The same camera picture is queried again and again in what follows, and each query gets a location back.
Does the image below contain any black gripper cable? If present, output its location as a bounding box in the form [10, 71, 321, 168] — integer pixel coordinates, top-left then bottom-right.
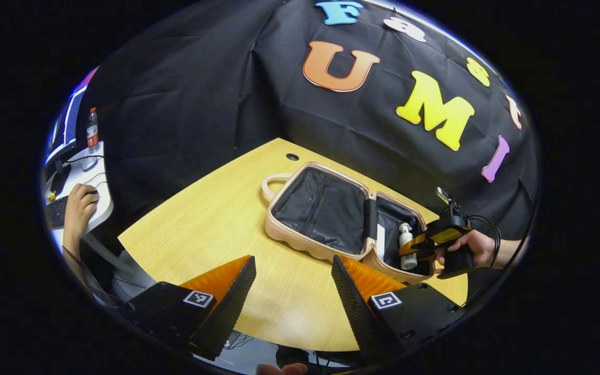
[459, 214, 503, 261]

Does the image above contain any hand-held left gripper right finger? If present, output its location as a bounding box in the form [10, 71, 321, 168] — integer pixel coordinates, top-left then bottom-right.
[331, 254, 466, 360]

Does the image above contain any black keyboard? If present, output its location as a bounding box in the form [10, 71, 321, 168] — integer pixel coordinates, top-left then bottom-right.
[45, 195, 69, 230]

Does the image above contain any black backdrop cloth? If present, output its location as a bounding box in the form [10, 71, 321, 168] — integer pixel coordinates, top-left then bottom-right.
[79, 0, 540, 245]

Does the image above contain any beige suitcase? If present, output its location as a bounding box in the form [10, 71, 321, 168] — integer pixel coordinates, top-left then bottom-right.
[261, 161, 437, 285]

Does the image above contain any clear water bottle red label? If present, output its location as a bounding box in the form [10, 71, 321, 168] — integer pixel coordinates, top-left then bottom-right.
[86, 107, 101, 155]

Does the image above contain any white pump bottle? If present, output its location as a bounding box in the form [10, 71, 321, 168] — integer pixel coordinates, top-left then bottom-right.
[398, 222, 418, 271]

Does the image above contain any white office desk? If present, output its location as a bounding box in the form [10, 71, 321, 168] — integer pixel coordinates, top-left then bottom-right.
[45, 141, 115, 251]

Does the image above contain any computer monitor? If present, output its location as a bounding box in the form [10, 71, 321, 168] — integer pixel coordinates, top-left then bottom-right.
[44, 67, 100, 180]

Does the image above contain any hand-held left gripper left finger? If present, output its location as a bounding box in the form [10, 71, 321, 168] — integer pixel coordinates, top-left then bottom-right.
[119, 255, 257, 361]

